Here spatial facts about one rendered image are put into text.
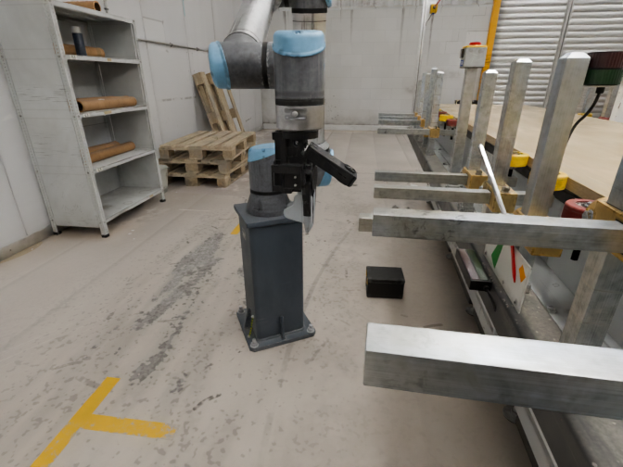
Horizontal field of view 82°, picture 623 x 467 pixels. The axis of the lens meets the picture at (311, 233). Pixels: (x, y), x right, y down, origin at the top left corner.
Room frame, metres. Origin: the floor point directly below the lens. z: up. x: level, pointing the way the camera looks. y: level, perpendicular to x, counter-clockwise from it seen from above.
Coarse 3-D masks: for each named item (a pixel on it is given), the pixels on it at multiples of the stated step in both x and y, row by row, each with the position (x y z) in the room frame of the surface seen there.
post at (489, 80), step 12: (492, 72) 1.15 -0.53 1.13; (480, 84) 1.18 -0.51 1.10; (492, 84) 1.15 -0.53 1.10; (480, 96) 1.16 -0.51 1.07; (492, 96) 1.14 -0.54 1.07; (480, 108) 1.15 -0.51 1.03; (480, 120) 1.15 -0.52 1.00; (480, 132) 1.15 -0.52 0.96; (468, 156) 1.18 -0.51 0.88; (468, 168) 1.15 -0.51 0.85; (468, 204) 1.15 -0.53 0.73
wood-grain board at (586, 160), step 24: (528, 120) 2.06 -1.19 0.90; (576, 120) 2.06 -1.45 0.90; (600, 120) 2.06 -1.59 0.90; (528, 144) 1.31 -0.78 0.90; (576, 144) 1.31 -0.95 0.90; (600, 144) 1.31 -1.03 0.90; (576, 168) 0.94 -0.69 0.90; (600, 168) 0.94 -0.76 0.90; (576, 192) 0.79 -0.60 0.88; (600, 192) 0.72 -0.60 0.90
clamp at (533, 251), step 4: (520, 208) 0.71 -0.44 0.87; (516, 212) 0.69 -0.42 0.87; (520, 212) 0.68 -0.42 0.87; (548, 216) 0.66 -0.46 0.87; (528, 248) 0.60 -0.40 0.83; (532, 248) 0.59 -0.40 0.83; (536, 248) 0.59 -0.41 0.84; (540, 248) 0.59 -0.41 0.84; (544, 248) 0.58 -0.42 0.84; (548, 248) 0.58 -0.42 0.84; (552, 248) 0.58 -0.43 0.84; (528, 252) 0.60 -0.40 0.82; (532, 252) 0.59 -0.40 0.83; (536, 252) 0.59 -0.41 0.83; (540, 252) 0.58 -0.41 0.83; (544, 252) 0.58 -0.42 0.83; (548, 252) 0.58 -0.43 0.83; (552, 252) 0.58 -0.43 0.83; (556, 252) 0.58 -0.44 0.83; (560, 252) 0.58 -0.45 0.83; (544, 256) 0.58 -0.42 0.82; (548, 256) 0.58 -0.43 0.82; (552, 256) 0.58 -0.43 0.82; (556, 256) 0.58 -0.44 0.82; (560, 256) 0.58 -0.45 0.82
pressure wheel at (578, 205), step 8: (568, 200) 0.64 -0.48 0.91; (576, 200) 0.64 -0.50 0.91; (584, 200) 0.64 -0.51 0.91; (592, 200) 0.64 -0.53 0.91; (568, 208) 0.62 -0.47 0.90; (576, 208) 0.60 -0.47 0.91; (584, 208) 0.60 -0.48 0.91; (568, 216) 0.61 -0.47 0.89; (576, 216) 0.60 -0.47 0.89; (576, 256) 0.61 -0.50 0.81
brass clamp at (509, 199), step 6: (480, 186) 0.95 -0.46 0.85; (486, 186) 0.92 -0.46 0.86; (498, 186) 0.89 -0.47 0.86; (492, 192) 0.86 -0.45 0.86; (510, 192) 0.84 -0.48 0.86; (492, 198) 0.85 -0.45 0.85; (504, 198) 0.83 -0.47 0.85; (510, 198) 0.83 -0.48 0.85; (516, 198) 0.83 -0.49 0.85; (486, 204) 0.89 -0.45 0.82; (492, 204) 0.84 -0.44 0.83; (504, 204) 0.83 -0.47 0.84; (510, 204) 0.83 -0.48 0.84; (492, 210) 0.83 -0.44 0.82; (498, 210) 0.83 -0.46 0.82; (510, 210) 0.83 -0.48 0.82
